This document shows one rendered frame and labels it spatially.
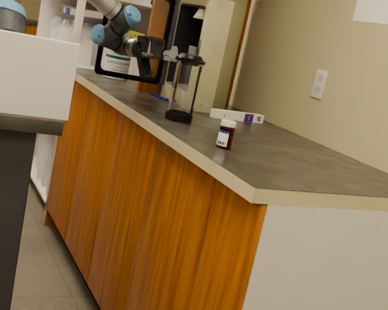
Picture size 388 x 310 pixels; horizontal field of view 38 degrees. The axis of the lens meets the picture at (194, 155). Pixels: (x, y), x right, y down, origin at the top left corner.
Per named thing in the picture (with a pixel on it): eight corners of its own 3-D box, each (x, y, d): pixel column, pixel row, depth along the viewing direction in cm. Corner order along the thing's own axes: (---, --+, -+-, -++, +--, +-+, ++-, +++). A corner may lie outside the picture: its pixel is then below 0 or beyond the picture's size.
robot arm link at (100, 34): (105, 14, 219) (127, 24, 226) (87, 29, 226) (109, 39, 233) (106, 31, 216) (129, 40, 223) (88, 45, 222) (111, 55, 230)
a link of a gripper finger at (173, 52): (186, 47, 215) (162, 43, 217) (183, 63, 216) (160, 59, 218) (188, 48, 218) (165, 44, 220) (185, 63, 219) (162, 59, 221)
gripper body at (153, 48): (151, 37, 213) (133, 34, 222) (147, 59, 214) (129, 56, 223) (167, 39, 218) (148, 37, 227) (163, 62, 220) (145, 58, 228)
